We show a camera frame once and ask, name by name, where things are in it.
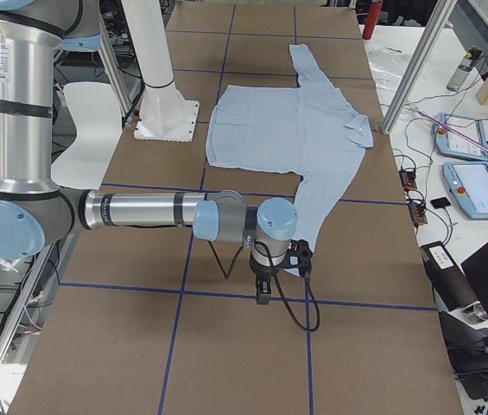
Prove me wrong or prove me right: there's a clear drink bottle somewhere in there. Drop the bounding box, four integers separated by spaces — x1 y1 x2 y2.
447 47 484 92

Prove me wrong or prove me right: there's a red bottle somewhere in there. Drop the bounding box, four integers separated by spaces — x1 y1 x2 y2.
362 0 383 40

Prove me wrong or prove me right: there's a grabber stick tool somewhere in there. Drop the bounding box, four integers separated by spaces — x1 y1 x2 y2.
409 105 488 154

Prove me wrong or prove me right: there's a black cylinder device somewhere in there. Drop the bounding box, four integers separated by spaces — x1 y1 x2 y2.
420 241 488 324

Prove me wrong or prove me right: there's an aluminium frame post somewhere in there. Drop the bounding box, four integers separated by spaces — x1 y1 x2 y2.
381 0 457 134

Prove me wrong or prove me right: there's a white camera mast pole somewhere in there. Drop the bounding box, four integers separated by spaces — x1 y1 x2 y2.
122 0 174 88

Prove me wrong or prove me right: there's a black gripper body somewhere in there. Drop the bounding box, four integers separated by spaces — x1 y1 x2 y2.
250 257 280 285

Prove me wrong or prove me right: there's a white mast base plate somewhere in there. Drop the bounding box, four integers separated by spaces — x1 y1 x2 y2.
134 83 200 143

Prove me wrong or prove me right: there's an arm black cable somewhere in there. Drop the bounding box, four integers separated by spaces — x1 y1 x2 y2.
206 239 320 333

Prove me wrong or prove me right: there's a light blue button shirt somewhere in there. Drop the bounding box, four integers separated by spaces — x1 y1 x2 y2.
206 44 374 247

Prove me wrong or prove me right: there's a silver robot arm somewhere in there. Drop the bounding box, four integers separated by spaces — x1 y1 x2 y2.
0 1 312 304

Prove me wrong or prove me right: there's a far blue teach pendant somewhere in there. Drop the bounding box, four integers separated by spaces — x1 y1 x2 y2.
432 112 488 162

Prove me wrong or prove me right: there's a blue teach pendant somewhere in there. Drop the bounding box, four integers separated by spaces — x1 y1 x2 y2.
432 112 488 162
441 161 488 220

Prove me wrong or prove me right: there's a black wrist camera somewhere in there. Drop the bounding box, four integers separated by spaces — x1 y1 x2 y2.
281 239 314 279

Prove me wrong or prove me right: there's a clear plastic bag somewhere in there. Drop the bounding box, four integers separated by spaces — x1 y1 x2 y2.
365 45 408 93

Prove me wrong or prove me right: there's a near blue teach pendant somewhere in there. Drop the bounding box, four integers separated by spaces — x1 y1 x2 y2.
441 161 488 220

